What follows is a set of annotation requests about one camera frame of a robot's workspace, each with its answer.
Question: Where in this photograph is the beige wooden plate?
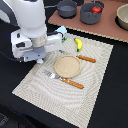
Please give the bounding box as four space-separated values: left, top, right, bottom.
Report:
54 55 81 78

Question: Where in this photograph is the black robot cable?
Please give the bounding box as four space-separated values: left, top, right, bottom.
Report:
0 49 18 63

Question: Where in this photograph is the beige woven placemat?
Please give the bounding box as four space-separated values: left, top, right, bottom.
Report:
12 34 113 128

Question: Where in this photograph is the light blue milk carton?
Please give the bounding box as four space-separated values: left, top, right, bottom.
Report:
55 26 67 43

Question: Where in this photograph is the grey toy pan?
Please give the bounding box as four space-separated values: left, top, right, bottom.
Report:
43 0 78 19

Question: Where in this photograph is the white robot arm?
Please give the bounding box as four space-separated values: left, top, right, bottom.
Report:
0 0 62 63

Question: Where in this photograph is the yellow toy banana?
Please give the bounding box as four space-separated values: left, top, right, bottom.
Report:
74 38 82 52

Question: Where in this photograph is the red toy tomato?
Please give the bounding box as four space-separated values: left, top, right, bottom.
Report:
92 6 101 14

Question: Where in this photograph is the wooden handled toy fork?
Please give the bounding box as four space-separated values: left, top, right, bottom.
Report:
43 70 84 89

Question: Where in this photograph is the pink toy stove board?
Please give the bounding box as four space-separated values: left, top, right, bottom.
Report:
48 0 128 42

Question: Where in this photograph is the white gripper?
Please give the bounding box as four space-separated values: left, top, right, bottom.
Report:
11 30 62 63

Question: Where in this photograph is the wooden handled toy knife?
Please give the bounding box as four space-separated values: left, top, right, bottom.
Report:
59 50 96 63

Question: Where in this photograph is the beige bowl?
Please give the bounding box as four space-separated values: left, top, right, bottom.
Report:
117 4 128 30

